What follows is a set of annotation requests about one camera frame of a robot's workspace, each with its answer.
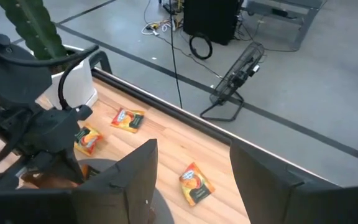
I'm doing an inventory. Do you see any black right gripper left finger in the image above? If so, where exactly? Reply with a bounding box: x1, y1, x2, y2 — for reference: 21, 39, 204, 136
0, 139, 160, 224

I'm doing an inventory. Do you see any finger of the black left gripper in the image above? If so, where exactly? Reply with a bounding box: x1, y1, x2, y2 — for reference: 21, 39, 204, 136
46, 147, 86, 185

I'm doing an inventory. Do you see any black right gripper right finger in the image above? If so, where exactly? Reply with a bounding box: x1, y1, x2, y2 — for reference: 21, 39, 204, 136
229, 141, 358, 224

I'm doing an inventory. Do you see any orange snack packet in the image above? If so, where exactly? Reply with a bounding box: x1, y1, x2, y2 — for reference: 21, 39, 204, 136
81, 164, 102, 181
73, 125, 104, 157
110, 108, 145, 134

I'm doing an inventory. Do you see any yellow green tea packet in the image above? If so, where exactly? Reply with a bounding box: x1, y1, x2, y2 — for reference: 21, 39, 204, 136
178, 161, 216, 207

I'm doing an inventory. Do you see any brown wooden tea organizer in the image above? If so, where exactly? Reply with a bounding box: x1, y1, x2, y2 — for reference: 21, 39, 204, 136
20, 167, 85, 190

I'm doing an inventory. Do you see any white hexagonal plant pot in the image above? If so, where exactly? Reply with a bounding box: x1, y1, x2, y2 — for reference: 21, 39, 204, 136
34, 44, 99, 110

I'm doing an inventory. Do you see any green cactus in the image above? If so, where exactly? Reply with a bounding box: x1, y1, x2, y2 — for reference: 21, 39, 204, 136
0, 0, 68, 62

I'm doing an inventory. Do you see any black floor fan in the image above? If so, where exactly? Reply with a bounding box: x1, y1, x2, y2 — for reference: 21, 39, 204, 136
200, 42, 265, 122

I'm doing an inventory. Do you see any black computer case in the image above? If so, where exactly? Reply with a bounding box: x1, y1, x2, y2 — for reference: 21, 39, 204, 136
183, 0, 244, 46

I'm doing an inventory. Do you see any white cable bundle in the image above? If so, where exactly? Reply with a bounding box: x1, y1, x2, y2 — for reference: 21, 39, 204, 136
140, 18, 180, 37

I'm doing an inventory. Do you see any long black floor cable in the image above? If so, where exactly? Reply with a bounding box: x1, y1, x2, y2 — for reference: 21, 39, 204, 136
168, 0, 185, 110

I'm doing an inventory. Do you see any coiled black cable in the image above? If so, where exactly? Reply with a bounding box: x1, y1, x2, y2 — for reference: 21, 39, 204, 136
188, 32, 213, 60

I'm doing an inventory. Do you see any grey bench frame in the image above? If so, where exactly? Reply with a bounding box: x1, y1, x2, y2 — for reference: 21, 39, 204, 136
244, 0, 326, 50

